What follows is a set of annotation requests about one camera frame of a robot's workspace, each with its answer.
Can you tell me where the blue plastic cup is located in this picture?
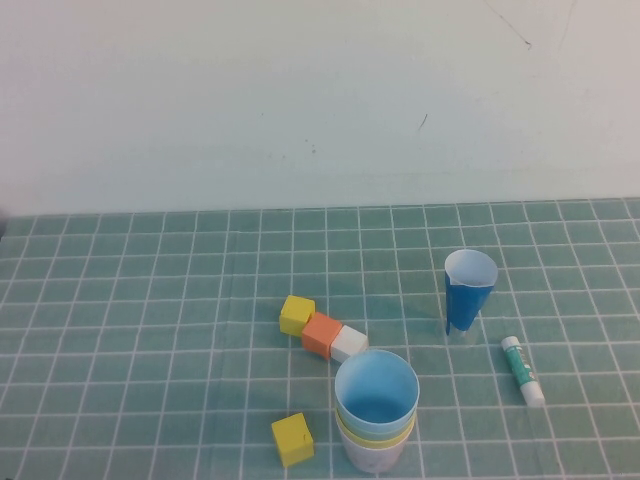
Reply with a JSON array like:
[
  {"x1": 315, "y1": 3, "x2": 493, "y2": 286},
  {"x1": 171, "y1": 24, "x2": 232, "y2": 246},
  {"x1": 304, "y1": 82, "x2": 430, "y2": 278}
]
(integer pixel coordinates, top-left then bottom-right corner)
[{"x1": 333, "y1": 349, "x2": 420, "y2": 436}]

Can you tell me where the yellow plastic cup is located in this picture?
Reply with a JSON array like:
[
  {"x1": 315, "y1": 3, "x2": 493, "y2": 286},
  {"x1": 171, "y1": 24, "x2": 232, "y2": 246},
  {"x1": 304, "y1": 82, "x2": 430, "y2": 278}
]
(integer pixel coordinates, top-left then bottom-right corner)
[{"x1": 335, "y1": 417, "x2": 417, "y2": 450}]

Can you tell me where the orange foam cube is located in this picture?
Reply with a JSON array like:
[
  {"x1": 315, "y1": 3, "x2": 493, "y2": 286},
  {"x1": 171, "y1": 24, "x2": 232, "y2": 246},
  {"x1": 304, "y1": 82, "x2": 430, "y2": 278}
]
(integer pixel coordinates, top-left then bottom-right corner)
[{"x1": 301, "y1": 312, "x2": 344, "y2": 360}]

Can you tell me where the white foam cube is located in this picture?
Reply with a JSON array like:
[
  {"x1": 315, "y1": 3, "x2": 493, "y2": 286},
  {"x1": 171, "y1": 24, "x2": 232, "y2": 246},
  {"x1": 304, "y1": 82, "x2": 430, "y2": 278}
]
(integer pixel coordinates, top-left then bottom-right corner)
[{"x1": 329, "y1": 324, "x2": 370, "y2": 364}]

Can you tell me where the blue paper cone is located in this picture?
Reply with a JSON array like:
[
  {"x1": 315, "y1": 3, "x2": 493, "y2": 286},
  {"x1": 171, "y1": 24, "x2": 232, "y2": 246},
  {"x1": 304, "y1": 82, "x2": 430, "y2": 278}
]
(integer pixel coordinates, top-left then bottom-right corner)
[{"x1": 443, "y1": 248, "x2": 499, "y2": 335}]

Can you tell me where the green grid tablecloth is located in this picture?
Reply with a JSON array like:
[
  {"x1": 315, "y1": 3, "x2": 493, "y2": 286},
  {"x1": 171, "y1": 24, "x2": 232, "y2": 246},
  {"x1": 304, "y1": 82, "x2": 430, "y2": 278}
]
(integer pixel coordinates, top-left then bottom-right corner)
[{"x1": 0, "y1": 197, "x2": 640, "y2": 480}]

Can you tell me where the yellow foam cube with crack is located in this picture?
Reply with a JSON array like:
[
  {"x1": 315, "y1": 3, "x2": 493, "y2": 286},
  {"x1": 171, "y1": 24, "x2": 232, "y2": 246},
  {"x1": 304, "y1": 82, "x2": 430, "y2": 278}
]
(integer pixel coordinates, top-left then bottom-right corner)
[{"x1": 270, "y1": 412, "x2": 315, "y2": 469}]

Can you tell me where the pink plastic cup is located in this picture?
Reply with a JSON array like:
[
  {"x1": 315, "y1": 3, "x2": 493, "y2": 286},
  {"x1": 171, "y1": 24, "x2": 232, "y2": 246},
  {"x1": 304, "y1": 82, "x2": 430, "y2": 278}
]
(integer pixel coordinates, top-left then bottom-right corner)
[{"x1": 341, "y1": 432, "x2": 410, "y2": 474}]

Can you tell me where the green white glue stick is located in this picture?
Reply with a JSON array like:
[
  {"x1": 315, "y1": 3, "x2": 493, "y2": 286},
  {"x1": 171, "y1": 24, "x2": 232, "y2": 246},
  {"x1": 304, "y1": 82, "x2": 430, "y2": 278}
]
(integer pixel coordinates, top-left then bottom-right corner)
[{"x1": 501, "y1": 335, "x2": 546, "y2": 407}]

